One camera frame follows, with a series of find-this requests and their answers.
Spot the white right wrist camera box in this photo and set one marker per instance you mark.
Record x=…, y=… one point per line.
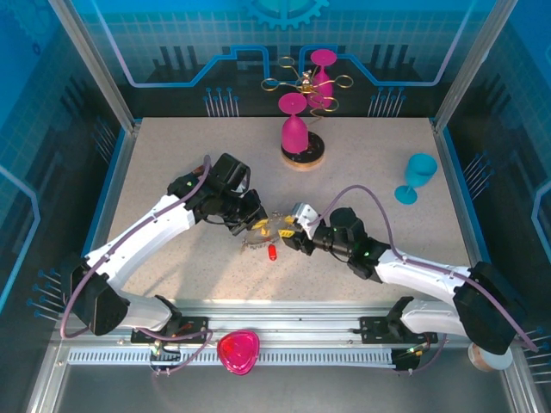
x=305, y=215

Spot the aluminium frame post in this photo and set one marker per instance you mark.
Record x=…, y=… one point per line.
x=97, y=64
x=472, y=64

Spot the round wooden rack base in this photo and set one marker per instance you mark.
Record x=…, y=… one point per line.
x=314, y=157

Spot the pink plastic wine glass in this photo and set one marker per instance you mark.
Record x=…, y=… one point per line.
x=323, y=84
x=294, y=135

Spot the blue plastic goblet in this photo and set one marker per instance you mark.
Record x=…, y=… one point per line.
x=419, y=170

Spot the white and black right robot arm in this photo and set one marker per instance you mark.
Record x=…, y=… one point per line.
x=422, y=275

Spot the aluminium mounting rail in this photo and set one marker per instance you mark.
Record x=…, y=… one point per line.
x=280, y=318

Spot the pink heart-shaped container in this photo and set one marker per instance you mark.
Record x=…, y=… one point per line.
x=238, y=350

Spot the aluminium side rail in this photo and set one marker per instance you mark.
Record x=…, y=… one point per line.
x=113, y=185
x=459, y=193

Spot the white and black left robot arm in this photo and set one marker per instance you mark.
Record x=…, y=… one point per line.
x=142, y=232

